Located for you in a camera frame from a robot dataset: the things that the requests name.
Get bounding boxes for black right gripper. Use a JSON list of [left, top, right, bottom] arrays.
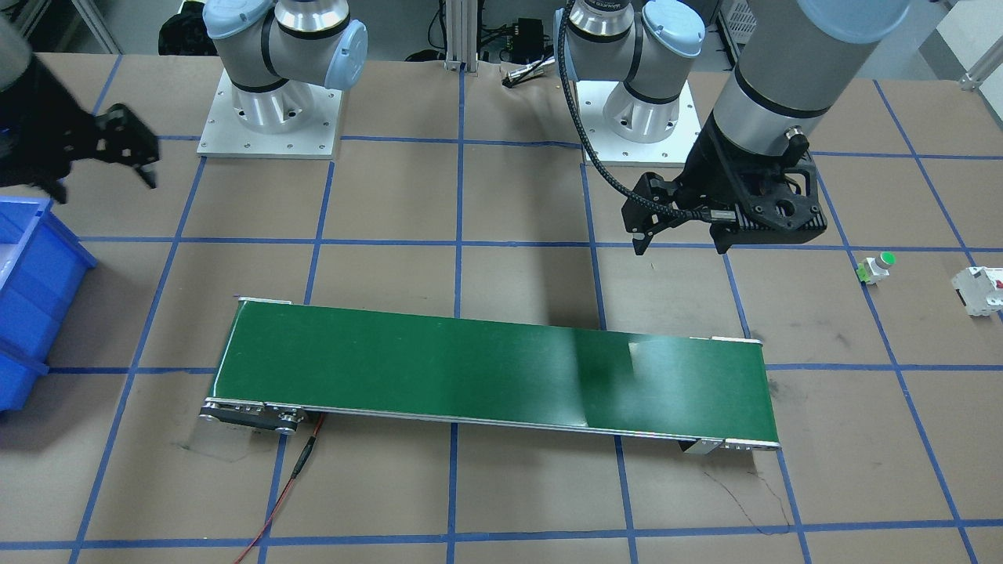
[[1, 60, 161, 204]]

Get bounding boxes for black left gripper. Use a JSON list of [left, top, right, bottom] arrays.
[[622, 125, 827, 256]]

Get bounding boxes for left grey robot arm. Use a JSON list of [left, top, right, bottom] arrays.
[[554, 1, 909, 255]]

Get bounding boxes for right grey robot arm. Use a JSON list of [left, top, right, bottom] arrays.
[[2, 1, 756, 254]]

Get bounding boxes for blue plastic bin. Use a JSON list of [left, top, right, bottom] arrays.
[[1, 196, 97, 411]]

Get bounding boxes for green push button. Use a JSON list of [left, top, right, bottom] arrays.
[[855, 251, 896, 285]]

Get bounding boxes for green conveyor belt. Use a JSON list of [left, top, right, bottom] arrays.
[[200, 298, 780, 454]]

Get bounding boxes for red white circuit breaker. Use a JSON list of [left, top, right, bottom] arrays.
[[950, 266, 1002, 316]]

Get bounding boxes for thin black wire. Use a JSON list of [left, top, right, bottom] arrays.
[[705, 468, 792, 535]]

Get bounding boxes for aluminium frame post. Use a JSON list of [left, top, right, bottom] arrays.
[[444, 0, 480, 74]]

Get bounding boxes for red black conveyor cable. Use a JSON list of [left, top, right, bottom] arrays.
[[234, 414, 327, 564]]

